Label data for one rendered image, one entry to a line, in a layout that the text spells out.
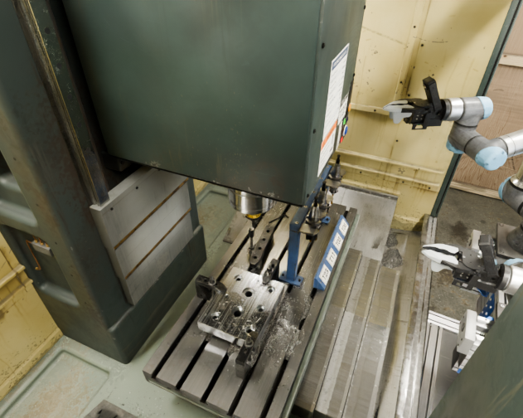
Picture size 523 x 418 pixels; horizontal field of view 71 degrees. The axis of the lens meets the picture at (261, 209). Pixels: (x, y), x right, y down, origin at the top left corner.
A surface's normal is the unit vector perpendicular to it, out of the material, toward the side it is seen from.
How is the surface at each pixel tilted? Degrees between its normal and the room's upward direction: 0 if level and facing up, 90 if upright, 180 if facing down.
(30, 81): 90
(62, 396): 0
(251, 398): 0
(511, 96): 90
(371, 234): 24
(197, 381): 0
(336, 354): 8
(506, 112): 90
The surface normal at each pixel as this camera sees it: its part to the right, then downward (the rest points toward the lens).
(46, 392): 0.00, -0.77
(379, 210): -0.16, -0.47
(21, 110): 0.92, 0.26
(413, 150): -0.40, 0.58
